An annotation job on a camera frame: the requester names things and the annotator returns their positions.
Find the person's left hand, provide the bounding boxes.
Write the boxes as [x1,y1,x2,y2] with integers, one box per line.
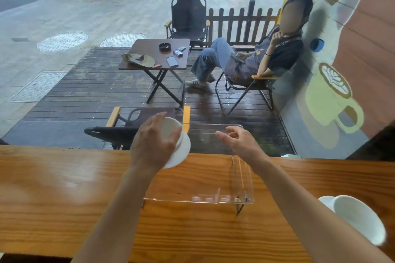
[130,112,183,176]

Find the person's right hand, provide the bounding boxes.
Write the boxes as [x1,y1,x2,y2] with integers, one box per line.
[215,126,270,174]

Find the white ceramic coffee dripper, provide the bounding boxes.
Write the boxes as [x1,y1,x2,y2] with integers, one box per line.
[160,117,191,170]
[318,195,388,247]

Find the clear acrylic stand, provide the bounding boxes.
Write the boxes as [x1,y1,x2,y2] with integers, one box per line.
[143,124,255,215]

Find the person's left forearm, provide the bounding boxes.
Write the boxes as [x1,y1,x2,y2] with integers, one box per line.
[71,163,161,263]

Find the person's right forearm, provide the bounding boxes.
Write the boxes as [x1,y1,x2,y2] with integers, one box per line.
[251,156,395,263]

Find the black folding camp chair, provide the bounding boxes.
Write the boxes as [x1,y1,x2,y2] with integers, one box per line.
[164,0,211,50]
[215,70,281,115]
[84,106,191,151]

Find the olive brimmed hat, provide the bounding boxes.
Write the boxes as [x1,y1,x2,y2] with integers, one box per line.
[121,53,156,68]

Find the brown folding table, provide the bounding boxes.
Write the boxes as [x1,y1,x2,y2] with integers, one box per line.
[118,38,191,107]

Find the round manhole cover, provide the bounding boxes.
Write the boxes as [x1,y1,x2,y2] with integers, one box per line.
[36,32,89,53]
[99,33,148,48]

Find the dark wooden picket fence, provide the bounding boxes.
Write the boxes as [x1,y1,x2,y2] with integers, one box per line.
[206,0,282,53]

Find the square drain cover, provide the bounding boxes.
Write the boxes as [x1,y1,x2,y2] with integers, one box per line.
[9,70,68,103]

